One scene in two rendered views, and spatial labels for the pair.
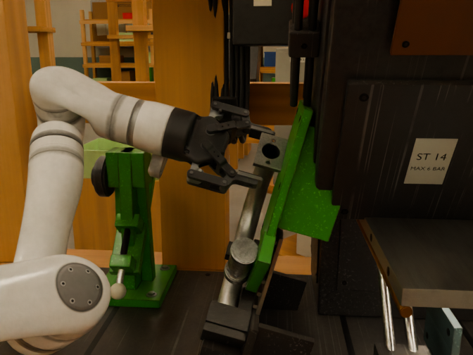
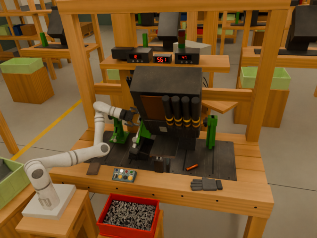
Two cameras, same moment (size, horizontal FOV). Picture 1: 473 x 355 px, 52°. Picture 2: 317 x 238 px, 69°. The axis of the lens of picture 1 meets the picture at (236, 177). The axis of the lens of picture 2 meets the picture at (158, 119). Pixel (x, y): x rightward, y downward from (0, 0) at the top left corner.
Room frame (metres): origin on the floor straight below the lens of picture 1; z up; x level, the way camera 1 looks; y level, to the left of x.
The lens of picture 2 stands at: (-0.66, -0.39, 2.06)
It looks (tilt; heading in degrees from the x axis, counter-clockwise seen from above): 32 degrees down; 9
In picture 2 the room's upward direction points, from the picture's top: 3 degrees counter-clockwise
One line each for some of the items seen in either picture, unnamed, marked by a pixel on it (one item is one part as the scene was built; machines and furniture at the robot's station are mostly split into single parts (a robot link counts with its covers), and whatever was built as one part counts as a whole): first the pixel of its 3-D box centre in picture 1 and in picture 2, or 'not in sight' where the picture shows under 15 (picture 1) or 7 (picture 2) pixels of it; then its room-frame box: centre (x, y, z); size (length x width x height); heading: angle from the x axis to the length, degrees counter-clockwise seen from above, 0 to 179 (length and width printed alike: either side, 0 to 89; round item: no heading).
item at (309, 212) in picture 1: (307, 179); (146, 126); (0.64, -0.10, 1.17); 0.13 x 0.12 x 0.20; 85
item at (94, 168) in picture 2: not in sight; (93, 168); (0.46, 0.28, 0.91); 0.10 x 0.08 x 0.03; 6
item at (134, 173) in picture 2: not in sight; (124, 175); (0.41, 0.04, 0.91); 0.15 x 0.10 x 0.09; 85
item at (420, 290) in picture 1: (426, 230); (167, 137); (0.59, -0.25, 1.11); 0.39 x 0.16 x 0.03; 175
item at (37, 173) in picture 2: not in sight; (37, 174); (0.17, 0.45, 1.14); 0.09 x 0.09 x 0.17; 50
